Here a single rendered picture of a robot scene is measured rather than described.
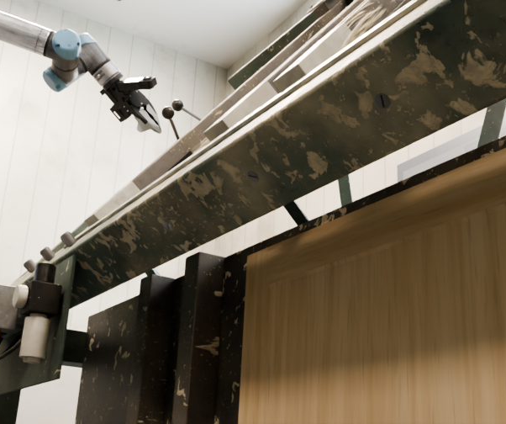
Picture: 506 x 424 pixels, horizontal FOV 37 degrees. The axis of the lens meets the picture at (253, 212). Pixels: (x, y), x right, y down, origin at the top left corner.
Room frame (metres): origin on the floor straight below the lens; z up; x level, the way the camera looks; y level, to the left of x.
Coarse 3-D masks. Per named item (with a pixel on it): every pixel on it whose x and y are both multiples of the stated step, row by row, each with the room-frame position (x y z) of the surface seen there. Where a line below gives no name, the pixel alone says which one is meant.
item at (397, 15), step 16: (416, 0) 0.65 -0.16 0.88; (400, 16) 0.67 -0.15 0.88; (368, 32) 0.72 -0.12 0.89; (352, 48) 0.74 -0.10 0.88; (304, 80) 0.82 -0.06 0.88; (256, 112) 0.91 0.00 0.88; (208, 144) 1.04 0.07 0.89; (192, 160) 1.08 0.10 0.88; (144, 192) 1.23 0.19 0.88; (96, 224) 1.42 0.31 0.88
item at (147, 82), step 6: (126, 78) 1.97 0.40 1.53; (132, 78) 1.96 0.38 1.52; (138, 78) 1.95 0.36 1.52; (144, 78) 1.93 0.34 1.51; (150, 78) 1.92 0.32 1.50; (120, 84) 1.94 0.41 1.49; (126, 84) 1.94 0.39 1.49; (132, 84) 1.93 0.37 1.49; (138, 84) 1.93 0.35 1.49; (144, 84) 1.92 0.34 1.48; (150, 84) 1.92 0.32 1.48; (156, 84) 1.94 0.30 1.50; (120, 90) 1.96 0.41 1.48; (126, 90) 1.95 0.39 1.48
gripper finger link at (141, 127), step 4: (140, 112) 1.98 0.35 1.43; (144, 112) 1.99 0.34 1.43; (144, 116) 1.99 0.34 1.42; (148, 116) 2.00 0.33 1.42; (140, 120) 2.01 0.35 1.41; (148, 120) 2.00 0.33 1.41; (152, 120) 2.01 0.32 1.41; (140, 124) 2.02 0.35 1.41; (144, 124) 2.02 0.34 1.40; (148, 124) 2.00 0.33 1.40; (152, 124) 2.01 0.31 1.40; (140, 128) 2.03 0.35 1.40; (144, 128) 2.03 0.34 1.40; (148, 128) 2.02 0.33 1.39; (152, 128) 2.02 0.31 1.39; (156, 128) 2.02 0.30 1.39; (156, 132) 2.03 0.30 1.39; (160, 132) 2.04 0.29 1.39
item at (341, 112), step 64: (448, 0) 0.56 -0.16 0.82; (384, 64) 0.65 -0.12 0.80; (448, 64) 0.61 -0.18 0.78; (256, 128) 0.83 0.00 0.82; (320, 128) 0.77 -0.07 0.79; (384, 128) 0.72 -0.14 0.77; (192, 192) 1.02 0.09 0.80; (256, 192) 0.93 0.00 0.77; (64, 256) 1.45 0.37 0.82; (128, 256) 1.28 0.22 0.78
